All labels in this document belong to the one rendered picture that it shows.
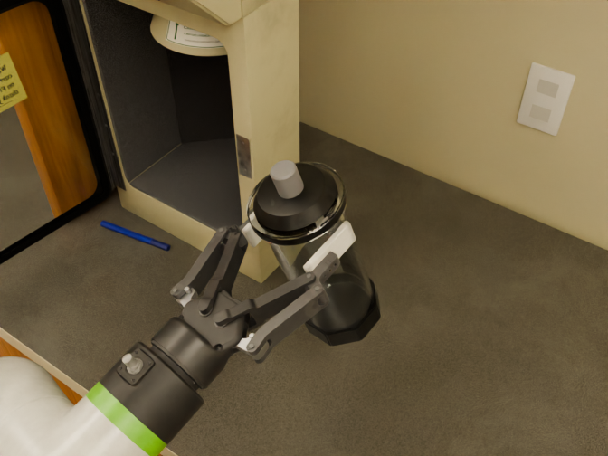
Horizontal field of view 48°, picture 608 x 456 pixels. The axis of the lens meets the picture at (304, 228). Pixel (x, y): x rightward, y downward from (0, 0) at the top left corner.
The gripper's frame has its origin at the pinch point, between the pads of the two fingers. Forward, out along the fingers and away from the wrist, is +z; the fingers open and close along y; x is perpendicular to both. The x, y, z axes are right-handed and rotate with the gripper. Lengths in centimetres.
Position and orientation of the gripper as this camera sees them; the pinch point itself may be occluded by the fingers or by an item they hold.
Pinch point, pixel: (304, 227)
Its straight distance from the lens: 75.7
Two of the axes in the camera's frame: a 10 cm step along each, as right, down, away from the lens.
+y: -7.1, -3.9, 5.9
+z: 6.4, -7.0, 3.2
